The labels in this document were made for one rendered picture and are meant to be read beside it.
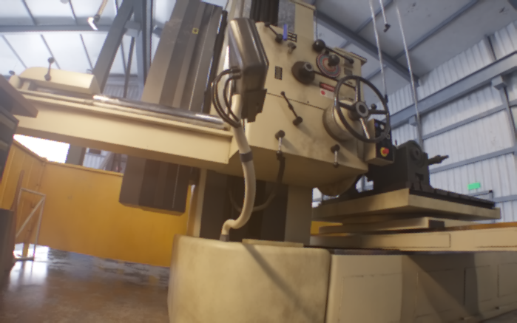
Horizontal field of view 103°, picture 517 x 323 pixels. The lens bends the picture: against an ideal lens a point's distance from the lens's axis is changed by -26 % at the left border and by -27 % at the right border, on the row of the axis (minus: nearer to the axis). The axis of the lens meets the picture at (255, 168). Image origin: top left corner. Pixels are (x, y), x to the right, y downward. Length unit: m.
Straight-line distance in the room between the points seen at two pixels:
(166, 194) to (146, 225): 1.77
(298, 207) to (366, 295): 0.85
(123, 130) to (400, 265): 1.82
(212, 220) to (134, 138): 0.75
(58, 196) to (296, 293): 3.17
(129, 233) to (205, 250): 2.34
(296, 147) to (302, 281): 0.67
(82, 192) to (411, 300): 3.60
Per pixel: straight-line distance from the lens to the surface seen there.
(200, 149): 1.53
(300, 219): 2.09
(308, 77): 1.60
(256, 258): 1.30
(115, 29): 7.24
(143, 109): 1.66
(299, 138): 1.42
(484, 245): 1.56
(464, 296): 2.57
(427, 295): 2.13
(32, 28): 14.22
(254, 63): 0.80
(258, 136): 1.33
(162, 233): 3.58
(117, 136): 1.55
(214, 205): 1.87
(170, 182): 1.86
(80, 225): 3.73
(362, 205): 1.91
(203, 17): 2.55
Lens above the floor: 0.62
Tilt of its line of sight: 15 degrees up
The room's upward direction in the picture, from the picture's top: 5 degrees clockwise
